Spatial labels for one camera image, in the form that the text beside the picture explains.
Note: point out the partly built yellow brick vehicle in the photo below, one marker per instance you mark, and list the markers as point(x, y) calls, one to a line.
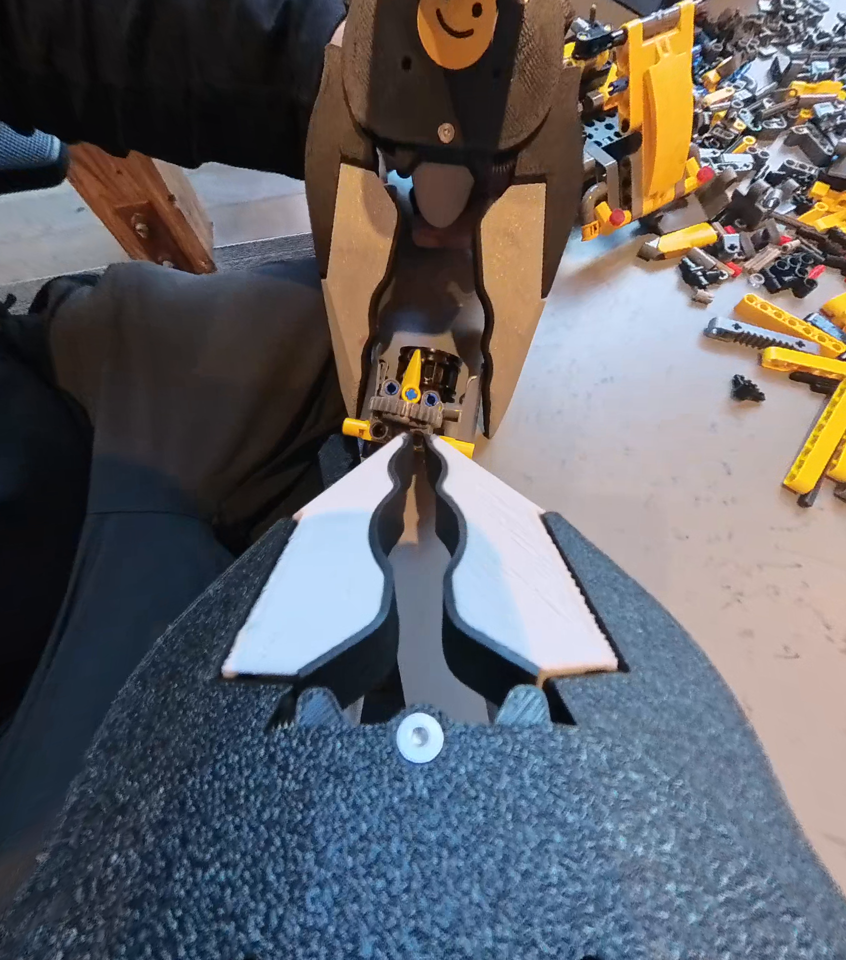
point(655, 112)

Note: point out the grey toothed rack beam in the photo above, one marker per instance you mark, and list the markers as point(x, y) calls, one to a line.
point(745, 334)

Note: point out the small black connector brick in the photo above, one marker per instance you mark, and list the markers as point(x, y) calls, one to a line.
point(747, 388)

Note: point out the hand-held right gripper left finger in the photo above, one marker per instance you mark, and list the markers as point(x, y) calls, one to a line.
point(318, 592)

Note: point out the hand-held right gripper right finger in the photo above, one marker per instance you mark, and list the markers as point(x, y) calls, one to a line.
point(528, 592)

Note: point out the yellow pointed panel brick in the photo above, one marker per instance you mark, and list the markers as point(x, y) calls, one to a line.
point(685, 238)

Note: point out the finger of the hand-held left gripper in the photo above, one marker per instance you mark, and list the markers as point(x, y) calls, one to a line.
point(517, 300)
point(355, 285)

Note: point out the grey gear brick assembly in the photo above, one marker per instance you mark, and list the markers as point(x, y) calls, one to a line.
point(408, 409)

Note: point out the pile of loose brick parts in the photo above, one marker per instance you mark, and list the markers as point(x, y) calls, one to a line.
point(805, 150)

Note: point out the person's legs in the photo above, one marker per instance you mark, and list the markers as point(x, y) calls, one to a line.
point(168, 375)

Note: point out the small pale pin brick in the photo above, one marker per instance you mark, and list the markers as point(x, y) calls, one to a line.
point(703, 296)

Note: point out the light grey desk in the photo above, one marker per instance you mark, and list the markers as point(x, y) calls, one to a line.
point(655, 562)

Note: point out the small yellow grey brick assembly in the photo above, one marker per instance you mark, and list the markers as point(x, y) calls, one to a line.
point(357, 428)

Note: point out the person's left forearm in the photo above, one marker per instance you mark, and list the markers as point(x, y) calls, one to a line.
point(168, 75)

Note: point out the person's left hand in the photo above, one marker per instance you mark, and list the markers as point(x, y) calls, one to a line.
point(442, 238)

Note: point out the yellow beam with holes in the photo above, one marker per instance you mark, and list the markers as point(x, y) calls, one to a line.
point(783, 321)

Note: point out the wooden desk leg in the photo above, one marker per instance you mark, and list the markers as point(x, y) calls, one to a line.
point(145, 210)

